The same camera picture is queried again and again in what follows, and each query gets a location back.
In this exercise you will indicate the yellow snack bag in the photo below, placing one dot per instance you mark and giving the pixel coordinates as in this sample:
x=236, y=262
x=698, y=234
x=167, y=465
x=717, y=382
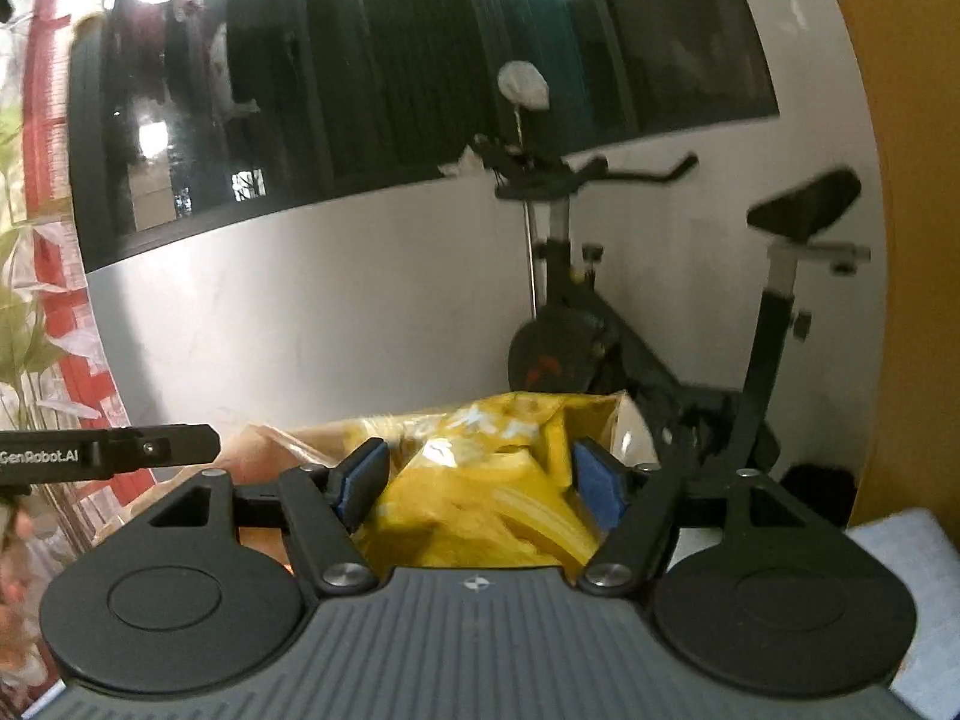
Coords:
x=480, y=510

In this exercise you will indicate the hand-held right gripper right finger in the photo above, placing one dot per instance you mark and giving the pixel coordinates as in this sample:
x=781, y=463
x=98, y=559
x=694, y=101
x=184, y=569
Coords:
x=598, y=484

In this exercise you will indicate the white crumpled cloth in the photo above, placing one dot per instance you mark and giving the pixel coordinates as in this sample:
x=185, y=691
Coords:
x=461, y=163

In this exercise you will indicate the thin metal pole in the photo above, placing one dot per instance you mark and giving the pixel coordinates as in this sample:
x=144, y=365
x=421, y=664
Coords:
x=527, y=225

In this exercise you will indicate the person's left hand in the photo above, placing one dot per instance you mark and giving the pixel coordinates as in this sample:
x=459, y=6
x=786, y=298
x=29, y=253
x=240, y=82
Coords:
x=15, y=540

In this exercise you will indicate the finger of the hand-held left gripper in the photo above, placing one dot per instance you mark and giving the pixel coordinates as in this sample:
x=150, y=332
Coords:
x=150, y=450

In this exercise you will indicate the dark glass window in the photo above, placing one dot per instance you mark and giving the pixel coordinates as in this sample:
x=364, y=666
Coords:
x=375, y=75

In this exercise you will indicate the black exercise bike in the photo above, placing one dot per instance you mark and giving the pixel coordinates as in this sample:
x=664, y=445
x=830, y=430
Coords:
x=570, y=330

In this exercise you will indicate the orange wooden cabinet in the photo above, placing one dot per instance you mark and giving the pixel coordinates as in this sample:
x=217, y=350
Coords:
x=915, y=240

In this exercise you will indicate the white plastic bag on pole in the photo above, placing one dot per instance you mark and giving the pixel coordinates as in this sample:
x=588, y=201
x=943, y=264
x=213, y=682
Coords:
x=523, y=84

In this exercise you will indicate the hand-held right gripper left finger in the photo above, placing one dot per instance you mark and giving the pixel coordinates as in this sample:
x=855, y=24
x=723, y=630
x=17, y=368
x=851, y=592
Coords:
x=360, y=480

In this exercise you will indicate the floral leaf print curtain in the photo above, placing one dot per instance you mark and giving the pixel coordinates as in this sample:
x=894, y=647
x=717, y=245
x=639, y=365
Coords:
x=45, y=165

